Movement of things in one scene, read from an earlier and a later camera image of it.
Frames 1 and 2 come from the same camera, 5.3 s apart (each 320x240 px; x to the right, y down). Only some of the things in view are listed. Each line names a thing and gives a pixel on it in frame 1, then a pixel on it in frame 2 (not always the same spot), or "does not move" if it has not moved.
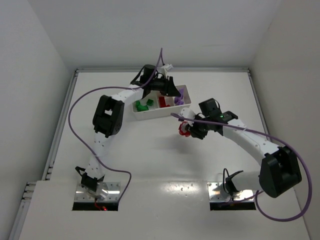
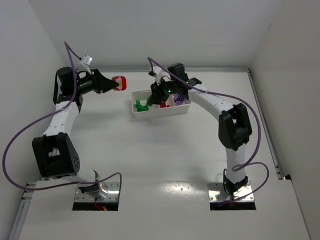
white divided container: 153,104 does not move
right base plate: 217,193 does not move
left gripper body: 165,86 -> 96,81
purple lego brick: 179,100 does not move
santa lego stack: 182,130 -> 122,81
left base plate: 106,191 does not move
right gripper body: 194,129 -> 157,93
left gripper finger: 172,90 -> 102,84
